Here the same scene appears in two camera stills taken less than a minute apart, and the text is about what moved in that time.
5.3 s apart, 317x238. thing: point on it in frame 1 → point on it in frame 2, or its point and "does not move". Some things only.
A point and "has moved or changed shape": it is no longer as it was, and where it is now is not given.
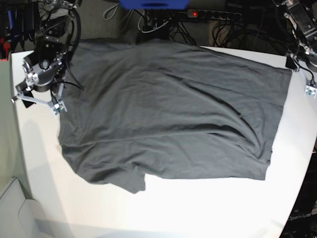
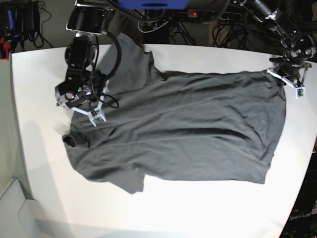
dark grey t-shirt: x=155 y=107 has moved or changed shape
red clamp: x=6 y=46 does not move
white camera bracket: x=56 y=105 → x=96 y=115
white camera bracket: x=311 y=87 → x=298 y=91
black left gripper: x=45 y=81 → x=82 y=100
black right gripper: x=311 y=60 → x=291 y=66
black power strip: x=204 y=13 does not move
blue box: x=153 y=4 does not move
